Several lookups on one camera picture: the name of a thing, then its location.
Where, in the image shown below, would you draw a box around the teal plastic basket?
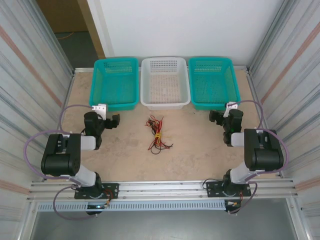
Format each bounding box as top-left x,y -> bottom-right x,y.
89,57 -> 140,113
187,56 -> 242,112

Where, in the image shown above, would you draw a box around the aluminium table edge profile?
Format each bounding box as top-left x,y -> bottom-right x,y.
73,65 -> 252,76

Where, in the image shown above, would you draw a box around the white plastic basket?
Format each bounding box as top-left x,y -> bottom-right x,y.
139,56 -> 191,111

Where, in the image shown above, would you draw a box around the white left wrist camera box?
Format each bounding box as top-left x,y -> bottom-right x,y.
91,103 -> 108,120

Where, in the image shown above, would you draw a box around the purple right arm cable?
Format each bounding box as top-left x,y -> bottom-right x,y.
228,99 -> 290,215

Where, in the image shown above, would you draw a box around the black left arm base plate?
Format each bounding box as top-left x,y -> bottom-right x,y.
74,183 -> 120,200

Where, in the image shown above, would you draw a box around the red black power wires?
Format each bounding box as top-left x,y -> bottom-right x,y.
226,191 -> 248,208
103,188 -> 118,209

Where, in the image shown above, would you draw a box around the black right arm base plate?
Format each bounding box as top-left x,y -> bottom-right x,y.
206,180 -> 252,198

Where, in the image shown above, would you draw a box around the aluminium mounting rail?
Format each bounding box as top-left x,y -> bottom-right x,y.
27,177 -> 300,201

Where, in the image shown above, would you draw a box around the orange floor cable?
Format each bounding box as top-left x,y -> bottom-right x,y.
56,31 -> 76,41

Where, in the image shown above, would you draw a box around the grey slotted cable duct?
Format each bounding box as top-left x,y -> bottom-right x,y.
36,201 -> 227,212

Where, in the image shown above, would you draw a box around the wooden door frame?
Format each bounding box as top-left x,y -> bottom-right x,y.
76,0 -> 106,60

